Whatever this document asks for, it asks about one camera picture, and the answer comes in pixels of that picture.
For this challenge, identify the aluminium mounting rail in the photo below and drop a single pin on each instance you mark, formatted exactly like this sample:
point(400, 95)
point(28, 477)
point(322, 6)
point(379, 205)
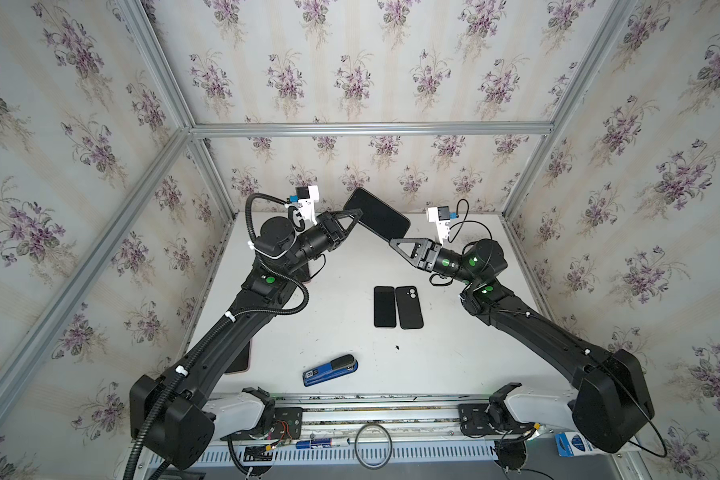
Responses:
point(411, 417)

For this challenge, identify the blue white box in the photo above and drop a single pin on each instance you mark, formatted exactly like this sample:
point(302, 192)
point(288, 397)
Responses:
point(572, 444)

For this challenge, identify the blue marker pen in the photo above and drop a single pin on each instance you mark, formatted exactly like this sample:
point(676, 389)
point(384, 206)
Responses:
point(322, 443)

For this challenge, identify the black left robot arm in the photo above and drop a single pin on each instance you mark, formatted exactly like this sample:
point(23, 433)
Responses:
point(167, 415)

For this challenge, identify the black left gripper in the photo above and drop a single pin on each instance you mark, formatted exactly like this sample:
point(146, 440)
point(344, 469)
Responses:
point(331, 228)

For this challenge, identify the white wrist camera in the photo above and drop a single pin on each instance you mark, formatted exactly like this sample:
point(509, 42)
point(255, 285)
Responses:
point(301, 207)
point(443, 218)

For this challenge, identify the black phone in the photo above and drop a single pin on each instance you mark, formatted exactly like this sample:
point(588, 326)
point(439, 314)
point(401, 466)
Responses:
point(385, 315)
point(377, 216)
point(242, 362)

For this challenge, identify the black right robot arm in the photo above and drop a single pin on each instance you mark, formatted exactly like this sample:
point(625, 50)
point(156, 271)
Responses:
point(609, 402)

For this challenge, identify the blue black stapler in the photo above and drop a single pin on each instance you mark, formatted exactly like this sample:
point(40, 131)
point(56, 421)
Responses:
point(338, 367)

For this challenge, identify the black phone case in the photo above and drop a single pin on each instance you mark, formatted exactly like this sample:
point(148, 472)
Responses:
point(408, 308)

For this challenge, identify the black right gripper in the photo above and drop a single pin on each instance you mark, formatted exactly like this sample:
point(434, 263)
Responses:
point(429, 255)

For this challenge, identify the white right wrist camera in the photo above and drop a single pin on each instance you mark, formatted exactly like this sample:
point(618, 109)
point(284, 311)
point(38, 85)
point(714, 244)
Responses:
point(443, 218)

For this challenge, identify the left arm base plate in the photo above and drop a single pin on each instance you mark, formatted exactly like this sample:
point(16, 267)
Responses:
point(285, 424)

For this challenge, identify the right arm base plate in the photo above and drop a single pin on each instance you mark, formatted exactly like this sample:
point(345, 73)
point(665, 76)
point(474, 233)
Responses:
point(479, 419)

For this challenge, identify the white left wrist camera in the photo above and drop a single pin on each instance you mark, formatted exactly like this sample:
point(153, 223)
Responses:
point(301, 207)

